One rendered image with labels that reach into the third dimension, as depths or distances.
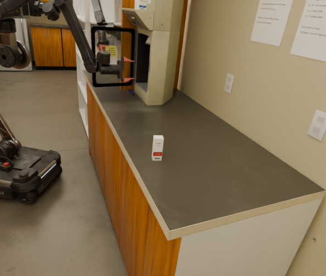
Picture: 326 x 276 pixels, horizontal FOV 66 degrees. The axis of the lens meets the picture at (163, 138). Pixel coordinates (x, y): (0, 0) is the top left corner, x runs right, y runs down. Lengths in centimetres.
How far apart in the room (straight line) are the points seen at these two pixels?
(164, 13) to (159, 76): 37
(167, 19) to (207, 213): 116
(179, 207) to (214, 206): 13
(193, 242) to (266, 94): 85
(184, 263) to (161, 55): 119
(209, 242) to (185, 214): 15
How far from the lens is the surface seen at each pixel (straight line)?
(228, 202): 95
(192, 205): 89
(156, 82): 169
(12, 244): 213
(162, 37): 165
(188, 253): 93
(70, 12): 153
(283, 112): 135
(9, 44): 210
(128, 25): 196
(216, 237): 94
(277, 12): 143
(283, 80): 135
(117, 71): 153
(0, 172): 242
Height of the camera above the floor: 152
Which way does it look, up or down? 27 degrees down
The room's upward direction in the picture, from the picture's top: 6 degrees clockwise
